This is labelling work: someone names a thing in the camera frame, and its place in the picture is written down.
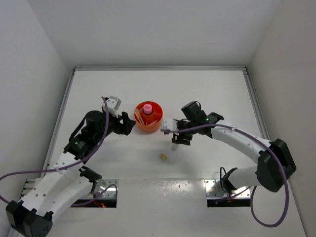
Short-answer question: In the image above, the purple cable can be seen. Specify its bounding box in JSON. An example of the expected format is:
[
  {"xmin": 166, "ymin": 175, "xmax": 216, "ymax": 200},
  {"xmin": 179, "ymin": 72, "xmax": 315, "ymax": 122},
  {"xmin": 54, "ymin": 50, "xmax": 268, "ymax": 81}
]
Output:
[
  {"xmin": 160, "ymin": 124, "xmax": 290, "ymax": 227},
  {"xmin": 0, "ymin": 96, "xmax": 118, "ymax": 207}
]

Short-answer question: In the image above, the orange round organizer container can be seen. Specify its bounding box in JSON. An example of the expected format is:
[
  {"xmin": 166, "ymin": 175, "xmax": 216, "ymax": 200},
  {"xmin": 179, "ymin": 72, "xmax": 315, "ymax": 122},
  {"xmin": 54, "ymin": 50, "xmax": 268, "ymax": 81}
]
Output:
[{"xmin": 134, "ymin": 101, "xmax": 163, "ymax": 133}]

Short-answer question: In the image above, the pink glue bottle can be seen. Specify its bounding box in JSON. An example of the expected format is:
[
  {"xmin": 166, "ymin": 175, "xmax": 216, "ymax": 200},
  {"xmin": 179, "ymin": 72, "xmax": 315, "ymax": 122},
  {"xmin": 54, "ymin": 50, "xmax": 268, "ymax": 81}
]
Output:
[{"xmin": 143, "ymin": 104, "xmax": 153, "ymax": 115}]

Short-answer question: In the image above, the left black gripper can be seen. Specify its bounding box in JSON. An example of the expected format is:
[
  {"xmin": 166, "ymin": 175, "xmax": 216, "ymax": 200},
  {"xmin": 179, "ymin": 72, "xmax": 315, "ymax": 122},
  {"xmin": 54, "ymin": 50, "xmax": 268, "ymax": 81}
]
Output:
[{"xmin": 94, "ymin": 109, "xmax": 135, "ymax": 142}]

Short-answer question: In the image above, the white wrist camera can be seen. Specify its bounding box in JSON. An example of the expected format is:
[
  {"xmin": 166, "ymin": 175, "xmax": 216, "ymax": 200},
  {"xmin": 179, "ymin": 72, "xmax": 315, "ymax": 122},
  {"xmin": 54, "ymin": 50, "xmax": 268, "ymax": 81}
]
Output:
[
  {"xmin": 160, "ymin": 118, "xmax": 179, "ymax": 135},
  {"xmin": 102, "ymin": 96, "xmax": 121, "ymax": 118}
]

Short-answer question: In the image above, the small tan sharpener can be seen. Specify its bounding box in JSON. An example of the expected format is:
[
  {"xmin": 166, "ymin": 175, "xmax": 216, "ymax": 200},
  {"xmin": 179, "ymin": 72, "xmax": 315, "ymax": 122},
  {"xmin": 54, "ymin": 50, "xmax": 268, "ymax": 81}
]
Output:
[{"xmin": 159, "ymin": 154, "xmax": 167, "ymax": 160}]

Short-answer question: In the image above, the grey eraser block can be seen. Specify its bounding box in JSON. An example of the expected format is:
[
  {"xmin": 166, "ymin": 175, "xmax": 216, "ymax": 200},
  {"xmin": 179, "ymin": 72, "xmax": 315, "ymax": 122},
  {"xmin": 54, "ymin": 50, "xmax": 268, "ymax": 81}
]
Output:
[{"xmin": 171, "ymin": 144, "xmax": 179, "ymax": 151}]

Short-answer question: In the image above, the metal base plate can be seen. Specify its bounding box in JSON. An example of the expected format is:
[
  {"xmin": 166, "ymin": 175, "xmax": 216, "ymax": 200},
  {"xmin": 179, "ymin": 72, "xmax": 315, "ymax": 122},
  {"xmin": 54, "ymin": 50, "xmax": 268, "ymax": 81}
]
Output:
[
  {"xmin": 204, "ymin": 179, "xmax": 251, "ymax": 199},
  {"xmin": 82, "ymin": 179, "xmax": 119, "ymax": 199}
]

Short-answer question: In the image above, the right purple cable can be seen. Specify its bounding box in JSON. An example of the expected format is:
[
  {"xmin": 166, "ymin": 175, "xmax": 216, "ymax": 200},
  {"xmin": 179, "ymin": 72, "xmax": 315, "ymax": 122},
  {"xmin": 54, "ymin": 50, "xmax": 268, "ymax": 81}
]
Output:
[{"xmin": 160, "ymin": 124, "xmax": 290, "ymax": 227}]

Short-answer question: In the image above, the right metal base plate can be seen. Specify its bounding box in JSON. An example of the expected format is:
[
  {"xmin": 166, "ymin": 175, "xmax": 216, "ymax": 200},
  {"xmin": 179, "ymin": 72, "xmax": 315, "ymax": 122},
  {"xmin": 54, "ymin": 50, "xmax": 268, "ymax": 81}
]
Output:
[{"xmin": 204, "ymin": 179, "xmax": 251, "ymax": 199}]

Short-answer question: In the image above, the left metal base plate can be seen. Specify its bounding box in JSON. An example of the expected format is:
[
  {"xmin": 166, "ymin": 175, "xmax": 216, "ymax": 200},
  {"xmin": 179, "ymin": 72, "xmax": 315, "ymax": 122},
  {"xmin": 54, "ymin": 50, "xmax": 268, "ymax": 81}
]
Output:
[{"xmin": 82, "ymin": 179, "xmax": 119, "ymax": 199}]

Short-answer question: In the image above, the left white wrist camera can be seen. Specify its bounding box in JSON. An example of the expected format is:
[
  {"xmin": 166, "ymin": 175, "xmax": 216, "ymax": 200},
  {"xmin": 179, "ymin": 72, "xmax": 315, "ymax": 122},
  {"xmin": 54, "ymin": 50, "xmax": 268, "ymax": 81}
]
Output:
[{"xmin": 102, "ymin": 96, "xmax": 121, "ymax": 118}]

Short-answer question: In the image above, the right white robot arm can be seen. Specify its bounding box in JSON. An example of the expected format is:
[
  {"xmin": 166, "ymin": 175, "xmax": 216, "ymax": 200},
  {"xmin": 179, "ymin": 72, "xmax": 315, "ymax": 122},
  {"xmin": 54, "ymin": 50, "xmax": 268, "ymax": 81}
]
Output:
[{"xmin": 161, "ymin": 101, "xmax": 296, "ymax": 194}]

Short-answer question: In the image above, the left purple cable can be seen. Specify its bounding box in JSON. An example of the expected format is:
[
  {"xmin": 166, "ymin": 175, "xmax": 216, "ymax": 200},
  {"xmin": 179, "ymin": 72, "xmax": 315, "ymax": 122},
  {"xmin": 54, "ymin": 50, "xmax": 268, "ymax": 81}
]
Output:
[{"xmin": 0, "ymin": 96, "xmax": 118, "ymax": 207}]

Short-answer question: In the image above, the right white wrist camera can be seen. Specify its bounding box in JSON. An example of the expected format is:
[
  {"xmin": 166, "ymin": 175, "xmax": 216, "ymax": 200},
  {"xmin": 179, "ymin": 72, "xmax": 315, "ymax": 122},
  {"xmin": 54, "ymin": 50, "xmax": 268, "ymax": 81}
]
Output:
[{"xmin": 160, "ymin": 118, "xmax": 179, "ymax": 135}]

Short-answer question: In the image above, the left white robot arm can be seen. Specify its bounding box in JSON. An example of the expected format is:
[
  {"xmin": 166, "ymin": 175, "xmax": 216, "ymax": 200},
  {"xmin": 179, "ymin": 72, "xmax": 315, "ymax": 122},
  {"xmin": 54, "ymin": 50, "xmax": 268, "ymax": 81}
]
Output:
[{"xmin": 5, "ymin": 111, "xmax": 136, "ymax": 237}]

